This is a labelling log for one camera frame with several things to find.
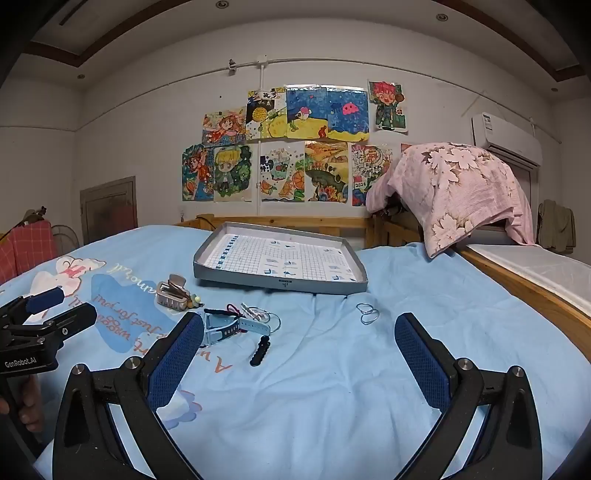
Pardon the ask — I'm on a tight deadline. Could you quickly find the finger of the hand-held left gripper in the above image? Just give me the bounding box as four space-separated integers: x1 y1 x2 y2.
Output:
0 286 65 326
0 305 99 346

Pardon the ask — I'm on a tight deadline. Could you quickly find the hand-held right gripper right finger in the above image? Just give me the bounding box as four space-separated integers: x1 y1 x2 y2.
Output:
394 312 543 480

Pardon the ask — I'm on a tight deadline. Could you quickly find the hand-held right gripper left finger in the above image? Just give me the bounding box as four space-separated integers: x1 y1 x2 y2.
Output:
52 311 206 480

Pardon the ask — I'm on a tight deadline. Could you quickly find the light blue wrist watch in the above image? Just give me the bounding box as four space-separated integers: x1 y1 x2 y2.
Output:
203 310 262 347

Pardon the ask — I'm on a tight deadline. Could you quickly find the beige hair claw clip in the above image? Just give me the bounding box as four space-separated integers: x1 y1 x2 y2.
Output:
156 274 190 311

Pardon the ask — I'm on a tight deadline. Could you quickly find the black braided bracelet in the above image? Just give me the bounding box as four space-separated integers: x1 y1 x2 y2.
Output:
250 335 271 367

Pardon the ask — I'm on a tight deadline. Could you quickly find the grey tray with grid paper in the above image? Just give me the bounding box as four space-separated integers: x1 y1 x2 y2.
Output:
193 222 369 295

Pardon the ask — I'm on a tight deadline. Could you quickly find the person's left hand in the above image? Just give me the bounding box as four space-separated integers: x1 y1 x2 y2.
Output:
17 373 45 433

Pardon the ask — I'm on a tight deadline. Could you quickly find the pink plaid cloth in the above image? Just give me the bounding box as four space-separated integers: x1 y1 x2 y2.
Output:
0 220 58 284

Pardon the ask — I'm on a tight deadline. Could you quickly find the round fan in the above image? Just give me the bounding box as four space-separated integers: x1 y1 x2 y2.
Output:
50 224 80 257

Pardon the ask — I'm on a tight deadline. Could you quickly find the light blue printed bedsheet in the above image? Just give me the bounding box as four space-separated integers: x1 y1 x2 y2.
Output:
0 224 591 480

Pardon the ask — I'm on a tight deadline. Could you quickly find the white mattress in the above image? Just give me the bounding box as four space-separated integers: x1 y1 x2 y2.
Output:
464 242 591 319

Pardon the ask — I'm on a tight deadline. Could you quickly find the pink floral blanket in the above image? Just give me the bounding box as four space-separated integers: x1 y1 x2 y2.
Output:
366 142 536 258

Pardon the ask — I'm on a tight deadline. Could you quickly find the olive hanging clothing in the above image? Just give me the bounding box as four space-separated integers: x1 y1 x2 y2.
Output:
538 199 577 254

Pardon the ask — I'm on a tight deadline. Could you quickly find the white air conditioner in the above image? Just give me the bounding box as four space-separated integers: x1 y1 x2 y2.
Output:
471 112 542 166

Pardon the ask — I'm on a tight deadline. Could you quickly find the white braided bracelet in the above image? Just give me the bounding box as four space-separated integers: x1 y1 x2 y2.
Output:
240 305 271 324

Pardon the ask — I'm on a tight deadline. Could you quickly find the grey wall cabinet door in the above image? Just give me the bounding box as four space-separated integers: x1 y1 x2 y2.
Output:
80 175 138 245

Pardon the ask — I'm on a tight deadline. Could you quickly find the wooden bed side rail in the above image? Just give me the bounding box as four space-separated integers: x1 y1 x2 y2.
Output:
455 244 591 349

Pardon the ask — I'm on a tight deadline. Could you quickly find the wooden bed frame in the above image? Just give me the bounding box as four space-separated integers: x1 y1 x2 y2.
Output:
174 213 426 250

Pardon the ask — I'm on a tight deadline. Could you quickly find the group of colourful wall drawings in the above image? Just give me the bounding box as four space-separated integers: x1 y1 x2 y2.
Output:
181 79 409 207

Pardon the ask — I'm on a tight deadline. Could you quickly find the white cable conduit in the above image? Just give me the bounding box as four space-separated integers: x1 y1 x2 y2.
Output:
78 54 563 144

